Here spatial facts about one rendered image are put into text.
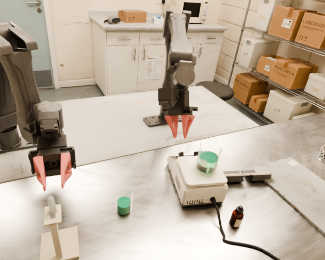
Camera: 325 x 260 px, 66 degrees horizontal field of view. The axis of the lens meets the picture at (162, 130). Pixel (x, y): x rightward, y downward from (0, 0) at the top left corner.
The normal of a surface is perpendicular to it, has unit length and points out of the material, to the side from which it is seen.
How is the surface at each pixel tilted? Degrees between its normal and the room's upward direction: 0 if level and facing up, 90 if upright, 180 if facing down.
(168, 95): 67
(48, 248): 0
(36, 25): 90
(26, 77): 82
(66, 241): 0
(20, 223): 0
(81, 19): 91
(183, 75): 59
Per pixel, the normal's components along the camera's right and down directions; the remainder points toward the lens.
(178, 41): 0.11, -0.58
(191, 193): 0.20, 0.54
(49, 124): 0.30, -0.36
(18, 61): 0.84, 0.23
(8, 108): 0.80, 0.54
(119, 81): 0.44, 0.51
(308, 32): -0.92, 0.15
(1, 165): 0.10, -0.84
